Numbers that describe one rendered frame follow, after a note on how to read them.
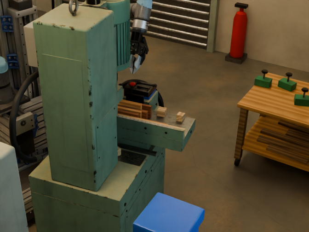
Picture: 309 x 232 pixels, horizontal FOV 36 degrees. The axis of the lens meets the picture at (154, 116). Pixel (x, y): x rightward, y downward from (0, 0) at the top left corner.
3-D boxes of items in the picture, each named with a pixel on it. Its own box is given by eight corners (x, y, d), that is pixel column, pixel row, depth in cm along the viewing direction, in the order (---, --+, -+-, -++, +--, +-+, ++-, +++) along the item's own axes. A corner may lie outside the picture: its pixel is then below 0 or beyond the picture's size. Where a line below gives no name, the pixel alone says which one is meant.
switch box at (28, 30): (55, 58, 187) (51, 19, 179) (42, 68, 179) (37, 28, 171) (42, 55, 189) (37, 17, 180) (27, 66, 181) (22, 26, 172)
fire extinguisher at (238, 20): (247, 57, 506) (254, 3, 474) (240, 64, 492) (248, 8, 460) (231, 54, 513) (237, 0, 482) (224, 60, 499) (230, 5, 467)
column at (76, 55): (119, 163, 215) (115, 10, 177) (97, 193, 197) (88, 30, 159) (75, 152, 222) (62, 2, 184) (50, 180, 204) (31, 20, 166)
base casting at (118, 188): (166, 144, 244) (167, 129, 239) (121, 217, 198) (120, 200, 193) (88, 126, 257) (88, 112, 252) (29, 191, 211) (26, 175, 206)
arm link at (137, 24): (136, 21, 232) (151, 23, 230) (134, 31, 233) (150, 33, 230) (131, 18, 225) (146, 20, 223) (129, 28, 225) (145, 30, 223)
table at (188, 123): (200, 119, 241) (201, 109, 238) (182, 152, 216) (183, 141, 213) (94, 96, 258) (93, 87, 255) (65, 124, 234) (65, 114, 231)
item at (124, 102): (141, 116, 231) (141, 103, 227) (140, 118, 229) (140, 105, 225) (109, 109, 236) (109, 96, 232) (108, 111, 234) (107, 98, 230)
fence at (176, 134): (183, 139, 214) (184, 129, 212) (182, 142, 213) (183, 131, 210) (66, 113, 232) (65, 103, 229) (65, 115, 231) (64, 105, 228)
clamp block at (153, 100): (158, 105, 246) (159, 90, 241) (149, 118, 235) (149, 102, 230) (132, 100, 250) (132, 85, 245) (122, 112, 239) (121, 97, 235)
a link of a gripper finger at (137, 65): (128, 72, 226) (132, 53, 225) (133, 73, 231) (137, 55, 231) (135, 73, 225) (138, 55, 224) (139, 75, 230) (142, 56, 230)
